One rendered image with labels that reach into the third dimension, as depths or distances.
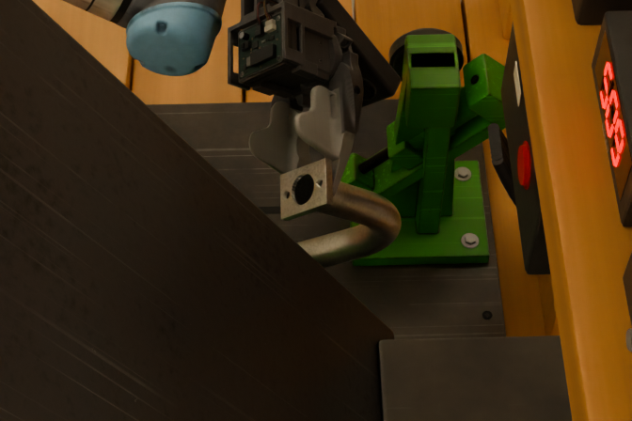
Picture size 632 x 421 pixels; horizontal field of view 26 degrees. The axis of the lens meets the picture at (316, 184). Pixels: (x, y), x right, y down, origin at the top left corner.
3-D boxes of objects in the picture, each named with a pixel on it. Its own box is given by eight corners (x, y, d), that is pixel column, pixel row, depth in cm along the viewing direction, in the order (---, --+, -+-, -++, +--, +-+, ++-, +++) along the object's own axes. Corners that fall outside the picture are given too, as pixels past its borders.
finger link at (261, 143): (234, 199, 114) (243, 93, 116) (286, 213, 118) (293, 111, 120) (259, 195, 111) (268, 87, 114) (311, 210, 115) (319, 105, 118)
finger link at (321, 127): (285, 186, 109) (274, 85, 113) (338, 201, 113) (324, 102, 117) (312, 171, 107) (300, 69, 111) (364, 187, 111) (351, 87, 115)
